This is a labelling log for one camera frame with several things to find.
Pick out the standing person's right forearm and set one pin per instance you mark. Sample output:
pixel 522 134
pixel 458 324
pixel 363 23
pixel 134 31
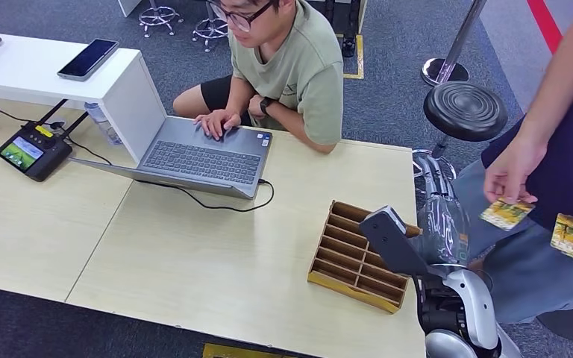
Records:
pixel 563 79

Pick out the dark grey wrist camera box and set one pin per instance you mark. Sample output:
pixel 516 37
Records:
pixel 390 242

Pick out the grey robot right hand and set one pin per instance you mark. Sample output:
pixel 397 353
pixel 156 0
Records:
pixel 442 230

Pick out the white cabinet corner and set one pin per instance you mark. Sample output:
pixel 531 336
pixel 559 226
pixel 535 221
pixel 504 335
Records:
pixel 127 6

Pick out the seated person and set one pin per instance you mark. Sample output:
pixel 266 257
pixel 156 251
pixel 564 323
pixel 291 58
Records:
pixel 306 74

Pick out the standing person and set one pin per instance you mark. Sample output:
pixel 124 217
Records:
pixel 570 173

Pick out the white desk shelf riser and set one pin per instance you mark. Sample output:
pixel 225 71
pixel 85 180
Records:
pixel 25 70

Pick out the grey open laptop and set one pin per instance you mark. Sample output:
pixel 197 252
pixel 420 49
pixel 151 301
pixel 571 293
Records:
pixel 203 161

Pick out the black round stanchion base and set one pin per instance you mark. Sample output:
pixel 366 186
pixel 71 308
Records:
pixel 568 323

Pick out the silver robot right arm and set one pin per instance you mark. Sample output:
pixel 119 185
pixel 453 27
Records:
pixel 472 301

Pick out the clear plastic water bottle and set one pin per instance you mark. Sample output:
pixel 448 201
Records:
pixel 103 124

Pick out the black controller with screen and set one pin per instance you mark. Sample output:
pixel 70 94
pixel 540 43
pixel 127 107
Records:
pixel 35 155

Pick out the yellow floor marker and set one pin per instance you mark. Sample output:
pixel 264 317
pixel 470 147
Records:
pixel 237 351

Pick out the yellow green printed card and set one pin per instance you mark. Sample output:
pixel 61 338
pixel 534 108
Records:
pixel 504 216

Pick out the black wristwatch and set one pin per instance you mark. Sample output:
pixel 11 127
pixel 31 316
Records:
pixel 265 105

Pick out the black rimmed glasses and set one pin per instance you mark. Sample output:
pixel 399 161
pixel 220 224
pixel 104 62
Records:
pixel 239 19

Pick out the chrome stanchion post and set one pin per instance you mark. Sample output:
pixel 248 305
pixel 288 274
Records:
pixel 437 71

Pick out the standing person's right hand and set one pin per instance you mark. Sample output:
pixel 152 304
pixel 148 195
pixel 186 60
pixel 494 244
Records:
pixel 511 170

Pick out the wooden slotted card tray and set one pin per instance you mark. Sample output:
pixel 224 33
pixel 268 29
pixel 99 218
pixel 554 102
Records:
pixel 348 264

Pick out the chrome stool base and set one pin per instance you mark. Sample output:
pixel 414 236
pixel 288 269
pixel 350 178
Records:
pixel 158 15
pixel 210 30

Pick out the black round stool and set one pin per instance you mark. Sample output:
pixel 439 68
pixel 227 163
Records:
pixel 464 111

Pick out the black smartphone with silver edge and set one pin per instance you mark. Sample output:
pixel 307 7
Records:
pixel 88 59

